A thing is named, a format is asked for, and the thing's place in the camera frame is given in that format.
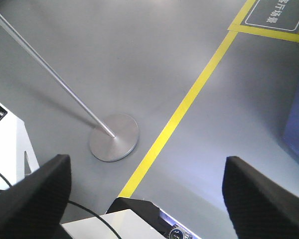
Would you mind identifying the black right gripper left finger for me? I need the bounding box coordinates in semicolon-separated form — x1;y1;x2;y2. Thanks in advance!
0;154;72;239

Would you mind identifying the grey floor sign plate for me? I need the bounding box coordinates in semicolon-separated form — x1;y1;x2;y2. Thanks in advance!
244;0;299;32

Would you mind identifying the silver pole stand round base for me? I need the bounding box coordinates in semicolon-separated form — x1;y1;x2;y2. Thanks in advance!
0;13;140;162

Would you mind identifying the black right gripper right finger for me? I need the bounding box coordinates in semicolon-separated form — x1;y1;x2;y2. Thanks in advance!
222;156;299;239

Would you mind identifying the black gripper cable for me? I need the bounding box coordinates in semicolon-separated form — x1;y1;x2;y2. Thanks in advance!
0;165;123;239

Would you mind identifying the white robot base body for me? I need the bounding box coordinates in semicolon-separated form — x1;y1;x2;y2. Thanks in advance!
0;97;197;239

